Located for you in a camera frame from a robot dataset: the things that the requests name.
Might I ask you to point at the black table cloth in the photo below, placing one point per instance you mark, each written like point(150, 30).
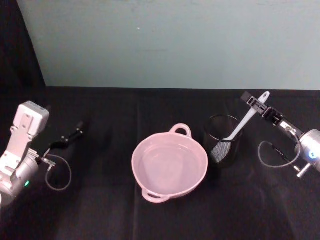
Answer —
point(105, 212)

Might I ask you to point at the white plastic spoon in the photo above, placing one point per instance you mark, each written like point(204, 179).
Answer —
point(243, 125)

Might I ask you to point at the black hanging cloth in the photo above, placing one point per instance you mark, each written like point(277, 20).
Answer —
point(15, 50)

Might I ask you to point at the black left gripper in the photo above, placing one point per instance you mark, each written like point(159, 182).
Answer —
point(42, 140)

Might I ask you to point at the black mesh cup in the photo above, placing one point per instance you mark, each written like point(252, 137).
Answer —
point(220, 153)

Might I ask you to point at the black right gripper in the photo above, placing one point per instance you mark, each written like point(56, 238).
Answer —
point(273, 117)

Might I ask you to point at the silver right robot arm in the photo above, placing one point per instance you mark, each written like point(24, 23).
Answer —
point(310, 147)

